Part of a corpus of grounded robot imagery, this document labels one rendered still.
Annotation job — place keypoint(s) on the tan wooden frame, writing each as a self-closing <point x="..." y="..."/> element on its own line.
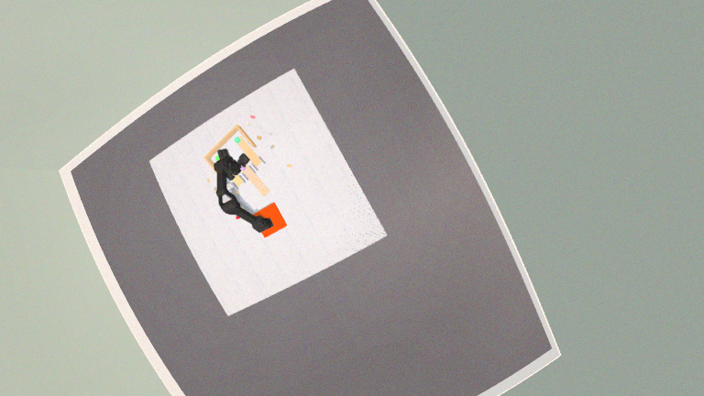
<point x="235" y="140"/>

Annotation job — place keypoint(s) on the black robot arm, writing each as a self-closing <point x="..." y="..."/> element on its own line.
<point x="232" y="207"/>

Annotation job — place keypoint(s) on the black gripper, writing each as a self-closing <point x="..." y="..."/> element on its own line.
<point x="243" y="161"/>

